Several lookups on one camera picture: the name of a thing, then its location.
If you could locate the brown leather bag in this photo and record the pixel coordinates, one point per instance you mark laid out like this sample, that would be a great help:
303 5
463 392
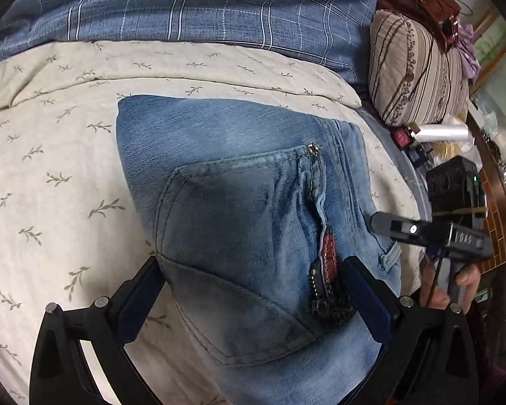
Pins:
417 0

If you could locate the brown tiled wooden frame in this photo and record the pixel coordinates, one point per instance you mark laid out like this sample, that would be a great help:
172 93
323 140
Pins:
499 219

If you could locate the person's right hand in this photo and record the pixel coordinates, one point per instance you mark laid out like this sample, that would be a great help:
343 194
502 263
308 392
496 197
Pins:
466 280

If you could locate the blue plaid quilt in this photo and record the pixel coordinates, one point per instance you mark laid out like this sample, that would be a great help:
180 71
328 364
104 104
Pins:
194 4

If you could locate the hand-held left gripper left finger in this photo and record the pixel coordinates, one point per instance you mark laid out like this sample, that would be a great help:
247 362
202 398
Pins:
139 303

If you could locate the cream leaf print blanket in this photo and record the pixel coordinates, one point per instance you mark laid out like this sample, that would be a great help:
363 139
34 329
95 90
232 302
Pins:
59 156

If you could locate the blue denim pants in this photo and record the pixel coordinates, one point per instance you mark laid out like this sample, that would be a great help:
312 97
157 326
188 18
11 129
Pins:
236 219

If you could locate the striped beige pillow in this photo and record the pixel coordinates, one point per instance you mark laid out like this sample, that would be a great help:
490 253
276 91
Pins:
417 71

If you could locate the small black device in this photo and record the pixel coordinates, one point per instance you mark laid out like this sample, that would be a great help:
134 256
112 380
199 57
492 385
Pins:
418 154

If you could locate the purple cloth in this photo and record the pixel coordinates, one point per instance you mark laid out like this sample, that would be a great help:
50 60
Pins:
470 55

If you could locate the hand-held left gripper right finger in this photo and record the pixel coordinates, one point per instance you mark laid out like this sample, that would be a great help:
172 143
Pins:
371 299

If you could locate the white plastic roll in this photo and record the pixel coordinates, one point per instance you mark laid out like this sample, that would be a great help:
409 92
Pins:
440 133

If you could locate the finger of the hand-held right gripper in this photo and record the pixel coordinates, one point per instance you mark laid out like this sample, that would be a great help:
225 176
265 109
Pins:
405 230

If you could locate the small red item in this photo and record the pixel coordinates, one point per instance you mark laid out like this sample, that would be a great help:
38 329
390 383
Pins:
400 138

